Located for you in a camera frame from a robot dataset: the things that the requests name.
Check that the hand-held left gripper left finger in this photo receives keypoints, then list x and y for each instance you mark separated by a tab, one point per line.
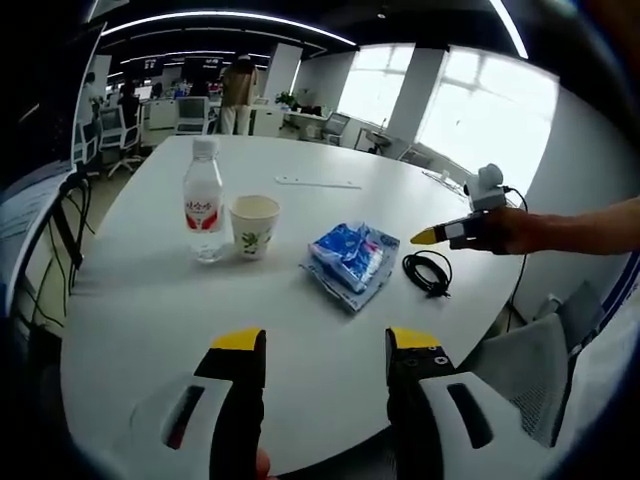
200	425

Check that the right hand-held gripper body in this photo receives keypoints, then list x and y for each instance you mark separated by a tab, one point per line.
487	192

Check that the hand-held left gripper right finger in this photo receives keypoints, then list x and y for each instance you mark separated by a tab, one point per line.
450	425

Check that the blue tissue pack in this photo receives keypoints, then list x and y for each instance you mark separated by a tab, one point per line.
350	252

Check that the clear blue-print plastic bag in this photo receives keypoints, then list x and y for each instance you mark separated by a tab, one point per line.
356	301

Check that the white leaf-print paper cup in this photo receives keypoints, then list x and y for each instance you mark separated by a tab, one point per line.
252	230

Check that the clear plastic water bottle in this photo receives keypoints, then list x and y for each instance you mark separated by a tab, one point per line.
202	200

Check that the person's right hand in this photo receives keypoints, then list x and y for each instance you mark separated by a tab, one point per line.
505	232

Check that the person's left hand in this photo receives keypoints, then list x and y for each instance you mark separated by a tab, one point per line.
263	462

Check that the white mesh office chair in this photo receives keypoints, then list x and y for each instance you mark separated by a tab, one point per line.
525	360

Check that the white table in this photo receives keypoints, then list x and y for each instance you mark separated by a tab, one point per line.
150	300

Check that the green potted plant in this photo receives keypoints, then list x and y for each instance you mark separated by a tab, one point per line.
287	98

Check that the ceiling light strip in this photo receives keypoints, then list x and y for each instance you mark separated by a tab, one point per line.
225	19

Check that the dark monitor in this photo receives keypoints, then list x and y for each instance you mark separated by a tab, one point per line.
60	110

